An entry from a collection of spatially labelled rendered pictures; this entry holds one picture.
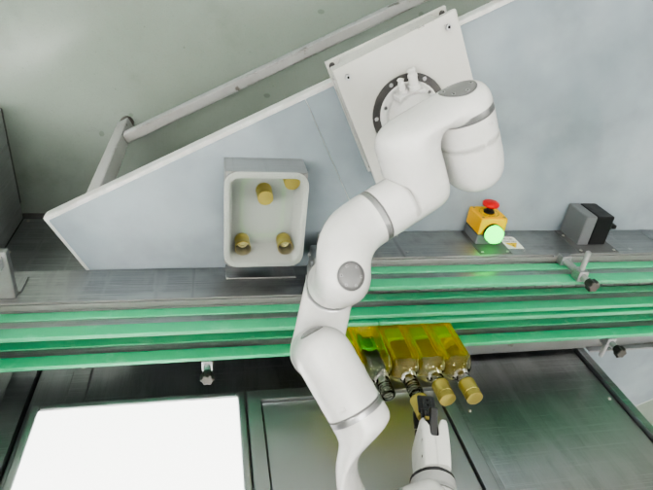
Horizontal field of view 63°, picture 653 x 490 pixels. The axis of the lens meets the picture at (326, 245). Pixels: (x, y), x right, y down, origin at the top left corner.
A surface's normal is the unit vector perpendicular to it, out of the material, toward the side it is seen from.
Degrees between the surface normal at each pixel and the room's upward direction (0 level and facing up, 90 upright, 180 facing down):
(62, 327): 90
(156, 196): 0
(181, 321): 90
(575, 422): 90
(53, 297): 90
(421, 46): 4
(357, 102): 4
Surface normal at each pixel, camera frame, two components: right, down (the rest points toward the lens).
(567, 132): 0.19, 0.50
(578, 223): -0.98, 0.01
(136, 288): 0.10, -0.86
